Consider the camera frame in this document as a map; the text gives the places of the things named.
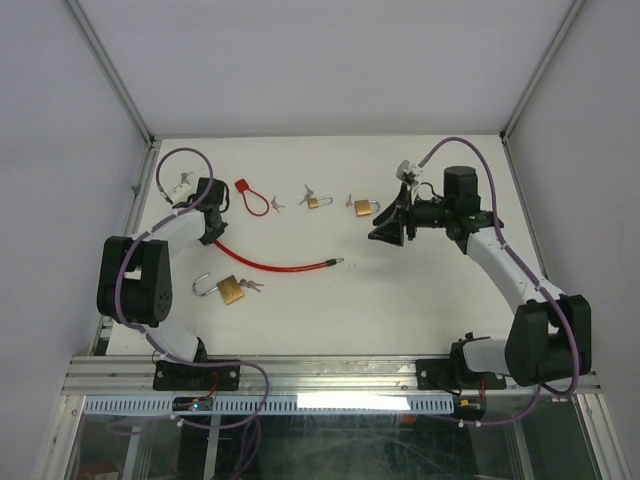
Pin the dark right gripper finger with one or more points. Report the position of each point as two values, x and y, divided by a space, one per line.
391 233
395 210

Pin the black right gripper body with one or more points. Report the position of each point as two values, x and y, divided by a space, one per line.
429 214

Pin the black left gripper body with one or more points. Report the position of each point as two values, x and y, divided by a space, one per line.
214 233

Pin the red thin-cable padlock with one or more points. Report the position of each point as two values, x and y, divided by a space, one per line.
254 202

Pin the medium brass padlock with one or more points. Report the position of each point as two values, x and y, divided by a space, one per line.
365 207

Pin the small brass long-shackle padlock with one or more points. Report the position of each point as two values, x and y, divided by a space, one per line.
312 201

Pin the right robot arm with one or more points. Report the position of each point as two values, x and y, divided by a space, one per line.
550 336

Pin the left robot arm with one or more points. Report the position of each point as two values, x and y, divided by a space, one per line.
135 282

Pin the large brass padlock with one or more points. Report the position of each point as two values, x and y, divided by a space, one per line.
231 289

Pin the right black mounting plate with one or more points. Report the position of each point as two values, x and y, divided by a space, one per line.
437 374

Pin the black mounting plate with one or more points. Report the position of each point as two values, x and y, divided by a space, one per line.
222 374
437 374

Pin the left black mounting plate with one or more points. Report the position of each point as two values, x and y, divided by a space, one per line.
222 374

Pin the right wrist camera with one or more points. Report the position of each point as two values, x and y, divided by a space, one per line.
410 174

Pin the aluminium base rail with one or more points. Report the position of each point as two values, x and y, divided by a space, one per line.
133 374

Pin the white slotted cable duct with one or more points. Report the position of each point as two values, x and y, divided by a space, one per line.
296 404

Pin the left aluminium frame post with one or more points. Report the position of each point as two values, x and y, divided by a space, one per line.
89 34

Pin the aluminium frame post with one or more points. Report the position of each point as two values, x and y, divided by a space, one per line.
552 49
89 34

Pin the right aluminium frame post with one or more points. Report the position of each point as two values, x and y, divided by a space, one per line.
552 49

